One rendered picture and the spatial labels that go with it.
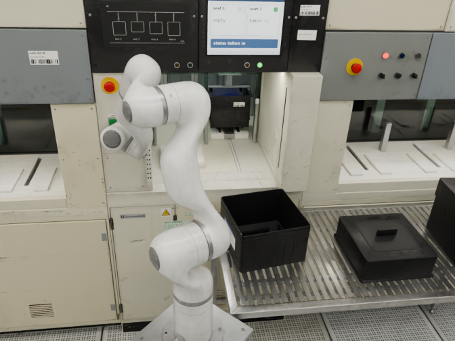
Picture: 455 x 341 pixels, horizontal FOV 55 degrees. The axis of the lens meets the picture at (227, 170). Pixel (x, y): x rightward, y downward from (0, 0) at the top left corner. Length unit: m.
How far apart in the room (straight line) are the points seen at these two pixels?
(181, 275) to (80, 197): 0.90
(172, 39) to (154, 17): 0.10
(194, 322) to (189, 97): 0.66
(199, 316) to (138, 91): 0.67
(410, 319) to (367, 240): 1.09
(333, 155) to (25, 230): 1.40
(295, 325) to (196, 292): 1.36
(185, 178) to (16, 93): 0.89
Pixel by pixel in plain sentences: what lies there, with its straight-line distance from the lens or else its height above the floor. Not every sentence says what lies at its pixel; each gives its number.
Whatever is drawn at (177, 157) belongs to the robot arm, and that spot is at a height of 1.38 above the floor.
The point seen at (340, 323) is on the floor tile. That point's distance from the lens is 2.64.
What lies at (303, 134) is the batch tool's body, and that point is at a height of 1.15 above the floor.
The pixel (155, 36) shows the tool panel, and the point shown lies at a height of 1.53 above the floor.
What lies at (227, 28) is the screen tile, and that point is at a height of 1.57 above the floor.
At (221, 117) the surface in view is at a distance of 2.36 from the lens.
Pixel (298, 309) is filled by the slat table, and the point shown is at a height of 0.76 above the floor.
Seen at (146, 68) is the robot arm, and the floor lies 1.57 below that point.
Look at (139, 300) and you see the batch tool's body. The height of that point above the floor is 0.23.
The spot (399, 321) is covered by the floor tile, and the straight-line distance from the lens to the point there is 2.77.
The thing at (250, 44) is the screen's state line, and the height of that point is 1.51.
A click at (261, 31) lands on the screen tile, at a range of 1.72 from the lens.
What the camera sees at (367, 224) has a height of 0.86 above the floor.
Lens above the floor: 1.90
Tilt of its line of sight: 29 degrees down
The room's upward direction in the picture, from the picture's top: 2 degrees clockwise
